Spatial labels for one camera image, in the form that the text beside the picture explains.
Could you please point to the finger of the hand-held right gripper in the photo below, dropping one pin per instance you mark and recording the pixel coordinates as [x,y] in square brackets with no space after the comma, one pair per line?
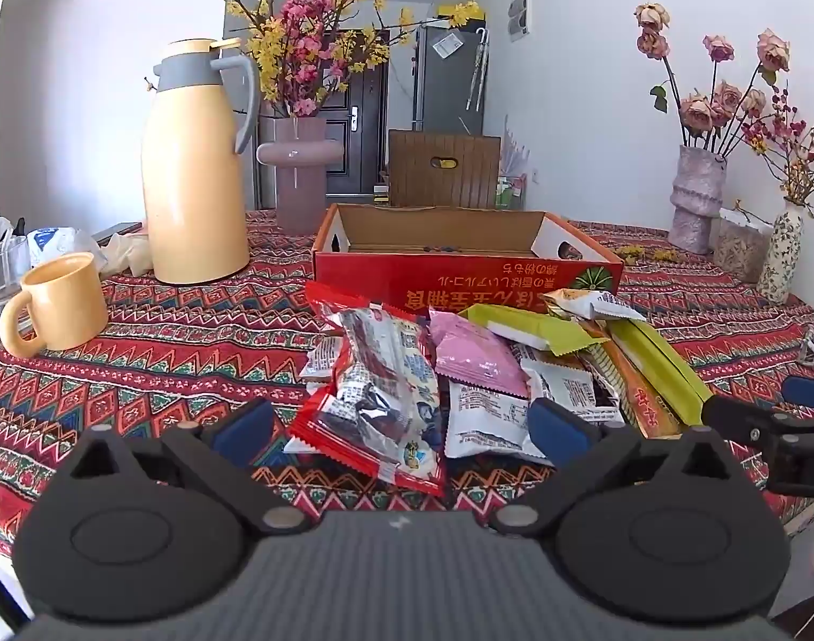
[737,417]
[807,388]

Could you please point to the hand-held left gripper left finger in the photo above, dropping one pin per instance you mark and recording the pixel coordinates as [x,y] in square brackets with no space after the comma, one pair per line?
[247,424]

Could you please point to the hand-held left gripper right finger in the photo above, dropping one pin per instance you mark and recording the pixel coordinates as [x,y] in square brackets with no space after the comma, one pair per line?
[560,431]

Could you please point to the white label snack packet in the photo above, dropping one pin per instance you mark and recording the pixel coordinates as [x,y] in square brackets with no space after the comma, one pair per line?
[560,380]
[480,420]

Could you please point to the long green snack packet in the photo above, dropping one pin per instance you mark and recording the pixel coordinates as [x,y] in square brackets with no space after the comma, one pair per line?
[667,374]

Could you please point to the long orange snack packet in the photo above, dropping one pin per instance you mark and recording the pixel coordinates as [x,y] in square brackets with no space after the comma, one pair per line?
[647,407]

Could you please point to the lime green snack packet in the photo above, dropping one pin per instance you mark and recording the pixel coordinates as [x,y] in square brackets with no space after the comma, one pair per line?
[547,334]

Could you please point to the small white printed snack packet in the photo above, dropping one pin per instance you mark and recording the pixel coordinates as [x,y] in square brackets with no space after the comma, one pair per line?
[323,360]

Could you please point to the pink snack packet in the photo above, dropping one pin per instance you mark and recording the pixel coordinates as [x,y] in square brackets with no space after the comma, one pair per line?
[477,354]

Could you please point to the red clear snack packet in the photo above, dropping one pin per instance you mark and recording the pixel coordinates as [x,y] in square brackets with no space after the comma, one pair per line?
[373,400]

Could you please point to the red cardboard box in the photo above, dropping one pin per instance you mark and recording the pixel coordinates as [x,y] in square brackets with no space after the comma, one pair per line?
[380,280]

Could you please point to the red patterned tablecloth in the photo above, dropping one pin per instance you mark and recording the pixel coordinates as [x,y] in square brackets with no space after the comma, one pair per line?
[180,360]

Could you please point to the floral patterned vase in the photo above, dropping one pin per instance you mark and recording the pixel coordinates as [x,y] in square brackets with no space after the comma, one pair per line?
[781,260]

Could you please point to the clear glass jar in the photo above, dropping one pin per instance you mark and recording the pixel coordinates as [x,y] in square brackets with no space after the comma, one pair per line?
[741,250]

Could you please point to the scattered yellow petals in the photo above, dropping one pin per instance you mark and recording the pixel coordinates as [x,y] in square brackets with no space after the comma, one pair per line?
[637,254]

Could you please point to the beige crumpled cloth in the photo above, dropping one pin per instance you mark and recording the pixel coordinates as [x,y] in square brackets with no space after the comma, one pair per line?
[126,254]

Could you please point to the yellow ceramic mug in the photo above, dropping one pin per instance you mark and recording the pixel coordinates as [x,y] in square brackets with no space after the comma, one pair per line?
[66,307]

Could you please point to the yellow thermos jug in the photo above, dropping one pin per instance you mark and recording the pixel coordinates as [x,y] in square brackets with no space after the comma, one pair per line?
[193,200]

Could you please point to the smooth pink vase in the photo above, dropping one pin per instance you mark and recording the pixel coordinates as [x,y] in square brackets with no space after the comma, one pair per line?
[300,193]

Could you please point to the red berry yellow twigs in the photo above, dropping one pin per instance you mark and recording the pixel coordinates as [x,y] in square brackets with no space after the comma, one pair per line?
[797,147]

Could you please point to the white blue plastic bag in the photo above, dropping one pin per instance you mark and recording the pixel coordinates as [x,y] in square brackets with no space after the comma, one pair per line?
[60,240]

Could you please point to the wooden chair back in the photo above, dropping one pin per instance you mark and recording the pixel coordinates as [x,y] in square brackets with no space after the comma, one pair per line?
[447,180]

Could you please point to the clear glass cup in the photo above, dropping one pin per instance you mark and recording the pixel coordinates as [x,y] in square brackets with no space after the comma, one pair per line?
[0,274]

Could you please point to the dried pink roses bunch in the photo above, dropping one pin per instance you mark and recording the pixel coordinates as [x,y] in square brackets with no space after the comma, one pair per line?
[704,110]

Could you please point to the dark brown door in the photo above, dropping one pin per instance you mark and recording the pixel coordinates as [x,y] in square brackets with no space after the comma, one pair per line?
[363,140]

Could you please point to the grey refrigerator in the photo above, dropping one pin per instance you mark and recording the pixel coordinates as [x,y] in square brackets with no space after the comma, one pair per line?
[440,93]

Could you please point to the white folded umbrella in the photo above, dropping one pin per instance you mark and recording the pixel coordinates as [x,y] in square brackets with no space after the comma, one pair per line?
[477,73]

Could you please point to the pink yellow blossom branches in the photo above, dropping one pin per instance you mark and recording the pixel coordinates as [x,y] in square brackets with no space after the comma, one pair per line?
[307,47]

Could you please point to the white paper note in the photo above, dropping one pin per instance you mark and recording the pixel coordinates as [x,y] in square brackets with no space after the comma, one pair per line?
[447,45]

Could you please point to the yellow dark box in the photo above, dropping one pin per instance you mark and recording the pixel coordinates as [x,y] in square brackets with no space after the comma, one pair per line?
[460,12]

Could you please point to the white wall panel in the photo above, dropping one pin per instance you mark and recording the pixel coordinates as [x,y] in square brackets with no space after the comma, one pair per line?
[520,13]

